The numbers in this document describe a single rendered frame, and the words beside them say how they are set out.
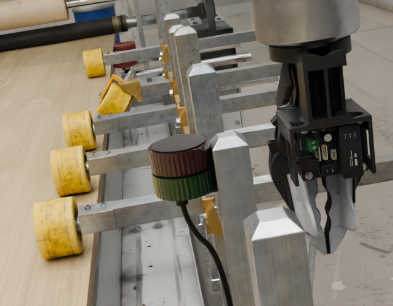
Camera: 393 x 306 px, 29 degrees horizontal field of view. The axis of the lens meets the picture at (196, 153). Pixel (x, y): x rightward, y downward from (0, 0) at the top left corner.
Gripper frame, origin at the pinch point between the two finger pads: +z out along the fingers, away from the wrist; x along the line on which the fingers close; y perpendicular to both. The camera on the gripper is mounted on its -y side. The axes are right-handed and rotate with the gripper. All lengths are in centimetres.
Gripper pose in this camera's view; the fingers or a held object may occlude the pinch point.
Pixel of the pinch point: (324, 237)
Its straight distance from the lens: 75.8
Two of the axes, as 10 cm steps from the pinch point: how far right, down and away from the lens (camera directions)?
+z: 1.5, 9.4, 3.1
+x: 9.9, -1.7, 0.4
